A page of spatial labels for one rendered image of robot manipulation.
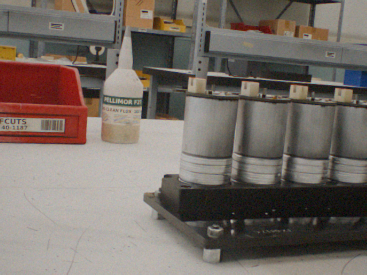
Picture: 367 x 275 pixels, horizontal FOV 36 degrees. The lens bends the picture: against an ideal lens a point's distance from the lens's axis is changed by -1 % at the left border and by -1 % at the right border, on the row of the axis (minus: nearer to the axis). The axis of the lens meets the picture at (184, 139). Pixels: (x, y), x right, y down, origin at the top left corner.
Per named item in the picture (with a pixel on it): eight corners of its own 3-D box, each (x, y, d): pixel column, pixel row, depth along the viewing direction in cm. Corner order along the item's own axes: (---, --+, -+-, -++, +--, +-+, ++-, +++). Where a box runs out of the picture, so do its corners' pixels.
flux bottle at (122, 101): (98, 142, 48) (107, 23, 47) (101, 136, 52) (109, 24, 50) (139, 145, 49) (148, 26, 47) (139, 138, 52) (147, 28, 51)
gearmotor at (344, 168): (376, 200, 30) (390, 104, 29) (339, 201, 29) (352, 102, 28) (346, 189, 32) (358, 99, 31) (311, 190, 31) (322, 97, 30)
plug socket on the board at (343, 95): (355, 103, 29) (356, 90, 29) (342, 102, 29) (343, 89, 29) (345, 101, 30) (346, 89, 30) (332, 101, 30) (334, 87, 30)
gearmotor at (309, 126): (334, 201, 29) (347, 101, 28) (293, 203, 28) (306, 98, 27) (305, 190, 31) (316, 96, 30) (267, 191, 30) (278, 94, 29)
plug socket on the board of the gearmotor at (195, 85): (210, 94, 26) (211, 79, 26) (192, 93, 26) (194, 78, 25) (202, 92, 27) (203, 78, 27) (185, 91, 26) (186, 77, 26)
